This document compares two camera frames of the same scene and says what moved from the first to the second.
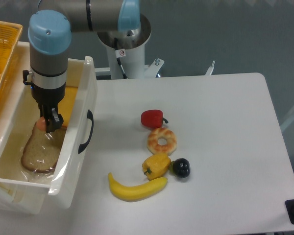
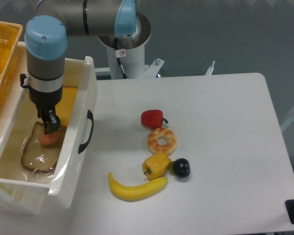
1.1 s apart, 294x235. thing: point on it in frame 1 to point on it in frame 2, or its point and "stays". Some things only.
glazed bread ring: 161,132 stays
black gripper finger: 54,121 stays
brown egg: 41,123 to 51,139
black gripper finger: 44,111 stays
